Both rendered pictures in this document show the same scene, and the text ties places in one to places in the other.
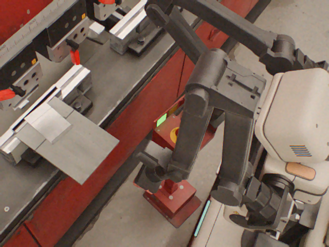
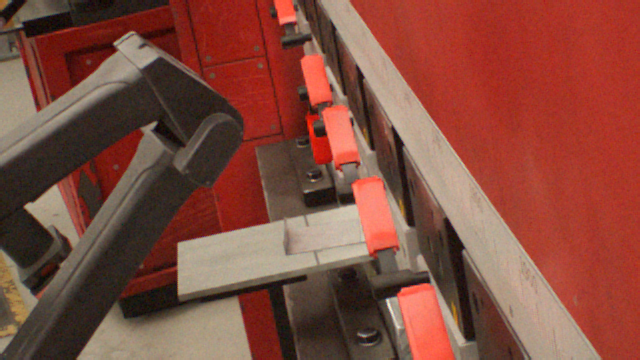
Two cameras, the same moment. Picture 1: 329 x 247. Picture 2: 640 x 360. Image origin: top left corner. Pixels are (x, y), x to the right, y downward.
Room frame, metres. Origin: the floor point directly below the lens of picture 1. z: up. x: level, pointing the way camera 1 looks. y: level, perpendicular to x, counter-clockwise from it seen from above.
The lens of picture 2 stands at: (1.97, -0.39, 1.63)
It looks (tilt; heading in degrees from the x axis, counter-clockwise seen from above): 20 degrees down; 151
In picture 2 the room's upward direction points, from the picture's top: 11 degrees counter-clockwise
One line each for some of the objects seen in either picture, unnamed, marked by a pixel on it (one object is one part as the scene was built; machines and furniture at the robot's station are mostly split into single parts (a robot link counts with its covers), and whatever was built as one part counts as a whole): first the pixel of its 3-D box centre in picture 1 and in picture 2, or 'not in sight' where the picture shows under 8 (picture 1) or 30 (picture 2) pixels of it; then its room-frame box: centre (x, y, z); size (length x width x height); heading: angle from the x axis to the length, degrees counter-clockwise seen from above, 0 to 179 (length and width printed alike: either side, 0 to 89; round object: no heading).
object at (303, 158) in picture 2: not in sight; (310, 169); (0.08, 0.64, 0.89); 0.30 x 0.05 x 0.03; 154
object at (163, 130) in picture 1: (185, 129); not in sight; (0.81, -0.07, 0.75); 0.20 x 0.16 x 0.18; 145
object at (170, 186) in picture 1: (176, 166); not in sight; (0.81, -0.07, 0.39); 0.05 x 0.05 x 0.54; 55
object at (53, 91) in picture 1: (36, 109); not in sight; (0.66, 0.42, 0.98); 0.20 x 0.03 x 0.03; 154
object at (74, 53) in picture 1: (73, 52); (322, 123); (0.75, 0.30, 1.20); 0.04 x 0.02 x 0.10; 64
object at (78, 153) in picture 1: (67, 138); (275, 249); (0.58, 0.29, 1.00); 0.26 x 0.18 x 0.01; 64
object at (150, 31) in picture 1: (156, 27); not in sight; (1.16, 0.11, 0.89); 0.30 x 0.05 x 0.03; 154
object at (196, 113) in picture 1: (192, 128); not in sight; (0.47, -0.06, 1.40); 0.11 x 0.06 x 0.43; 165
